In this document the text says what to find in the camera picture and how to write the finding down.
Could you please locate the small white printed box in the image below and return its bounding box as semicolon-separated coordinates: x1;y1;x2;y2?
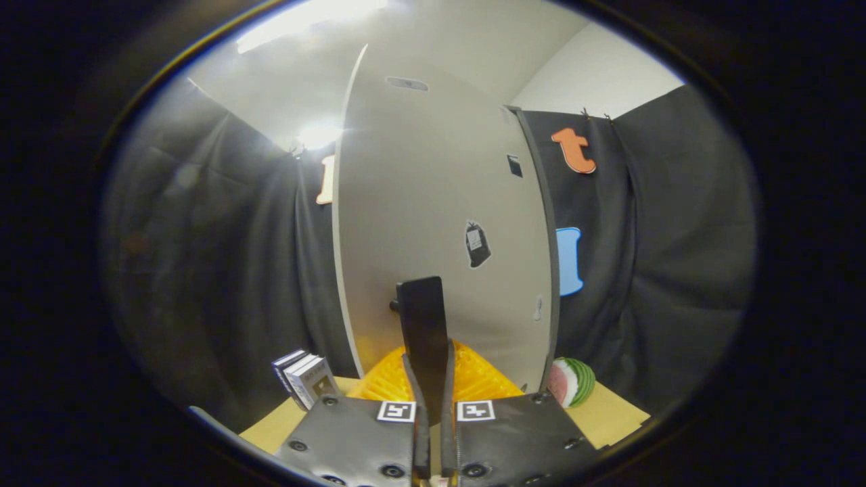
283;353;319;407
291;357;342;411

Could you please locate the toy watermelon slice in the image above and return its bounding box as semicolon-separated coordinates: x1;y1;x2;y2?
547;357;597;409

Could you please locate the black cabinet door handle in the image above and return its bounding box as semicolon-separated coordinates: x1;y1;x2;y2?
390;276;450;425

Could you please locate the small dark printed box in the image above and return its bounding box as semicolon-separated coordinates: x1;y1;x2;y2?
272;348;309;396

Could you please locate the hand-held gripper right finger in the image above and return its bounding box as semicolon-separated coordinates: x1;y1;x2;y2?
440;338;603;487

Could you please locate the grey shoe cabinet door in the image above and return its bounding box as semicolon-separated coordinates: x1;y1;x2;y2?
332;44;554;398

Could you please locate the black backdrop cloth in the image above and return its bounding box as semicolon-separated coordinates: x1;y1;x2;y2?
101;74;758;434

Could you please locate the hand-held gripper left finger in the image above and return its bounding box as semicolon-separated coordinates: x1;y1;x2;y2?
274;342;432;487

